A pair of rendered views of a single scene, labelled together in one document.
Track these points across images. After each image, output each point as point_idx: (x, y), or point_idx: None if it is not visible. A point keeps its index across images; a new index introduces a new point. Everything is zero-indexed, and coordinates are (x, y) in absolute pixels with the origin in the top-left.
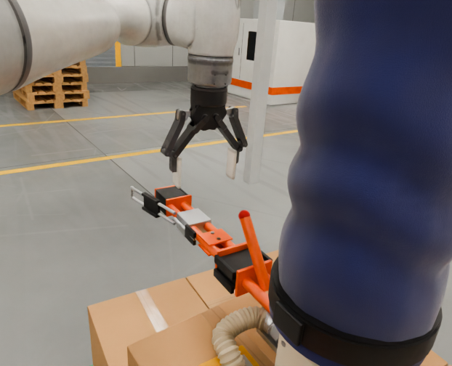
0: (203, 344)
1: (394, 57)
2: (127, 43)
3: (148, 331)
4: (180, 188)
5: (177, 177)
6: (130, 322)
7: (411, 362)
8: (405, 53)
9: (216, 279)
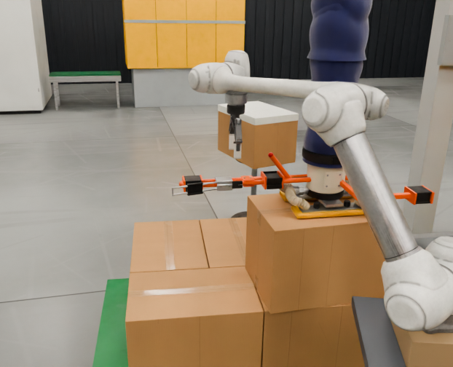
0: (282, 216)
1: (354, 81)
2: (223, 93)
3: (175, 296)
4: (188, 175)
5: (240, 153)
6: (161, 303)
7: None
8: (355, 80)
9: (145, 261)
